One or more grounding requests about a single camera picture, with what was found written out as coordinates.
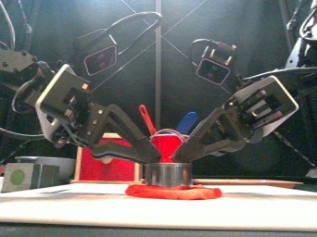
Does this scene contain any round metal cookie cutter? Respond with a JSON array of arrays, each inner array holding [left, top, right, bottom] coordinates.
[[143, 162, 192, 189]]

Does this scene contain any red play dough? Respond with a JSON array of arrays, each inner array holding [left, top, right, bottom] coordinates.
[[124, 183, 223, 201]]

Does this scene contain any red wooden framed box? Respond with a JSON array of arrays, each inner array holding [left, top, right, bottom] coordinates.
[[73, 132, 143, 183]]

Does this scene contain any red plastic cup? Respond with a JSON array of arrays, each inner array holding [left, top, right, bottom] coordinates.
[[148, 129, 187, 164]]

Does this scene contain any blue-grey bowl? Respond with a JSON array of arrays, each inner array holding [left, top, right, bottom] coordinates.
[[14, 156, 76, 181]]

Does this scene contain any white cutting board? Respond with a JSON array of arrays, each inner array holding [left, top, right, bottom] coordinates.
[[0, 182, 317, 232]]

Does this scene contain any small painted toy block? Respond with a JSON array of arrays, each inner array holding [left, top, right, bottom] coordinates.
[[1, 162, 60, 193]]

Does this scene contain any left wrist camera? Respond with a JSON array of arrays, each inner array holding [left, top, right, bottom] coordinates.
[[73, 29, 122, 78]]

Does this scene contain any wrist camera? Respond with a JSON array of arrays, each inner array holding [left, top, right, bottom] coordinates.
[[194, 40, 239, 86], [73, 29, 122, 78]]

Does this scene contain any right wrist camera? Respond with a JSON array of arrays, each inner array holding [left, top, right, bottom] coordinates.
[[194, 40, 239, 86]]

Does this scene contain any vertical metal frame pole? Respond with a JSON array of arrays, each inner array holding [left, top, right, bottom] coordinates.
[[155, 0, 162, 131]]

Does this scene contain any black camera cable loop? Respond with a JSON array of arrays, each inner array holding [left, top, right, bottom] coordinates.
[[104, 11, 163, 56]]

